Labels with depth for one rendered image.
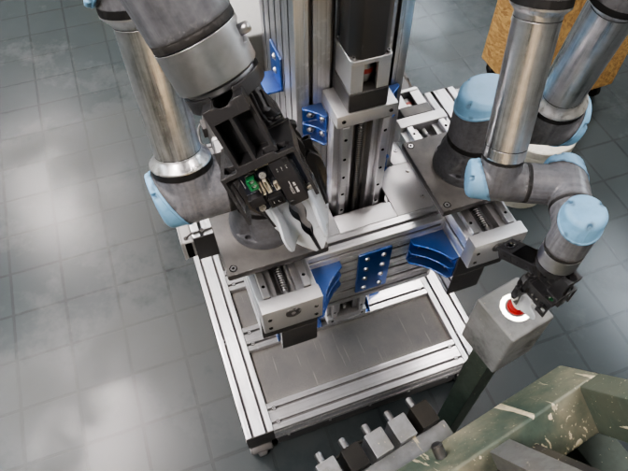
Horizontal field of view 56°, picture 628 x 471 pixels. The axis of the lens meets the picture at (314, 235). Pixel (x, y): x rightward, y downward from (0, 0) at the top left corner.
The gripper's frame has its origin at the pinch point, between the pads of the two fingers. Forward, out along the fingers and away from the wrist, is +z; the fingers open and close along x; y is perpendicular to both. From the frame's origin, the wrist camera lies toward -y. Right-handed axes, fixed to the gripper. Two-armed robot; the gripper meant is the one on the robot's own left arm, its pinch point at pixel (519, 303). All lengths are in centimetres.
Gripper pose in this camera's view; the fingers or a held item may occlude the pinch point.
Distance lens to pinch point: 136.1
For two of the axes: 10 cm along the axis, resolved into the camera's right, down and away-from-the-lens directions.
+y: 5.1, 7.0, -4.9
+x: 8.6, -4.2, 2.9
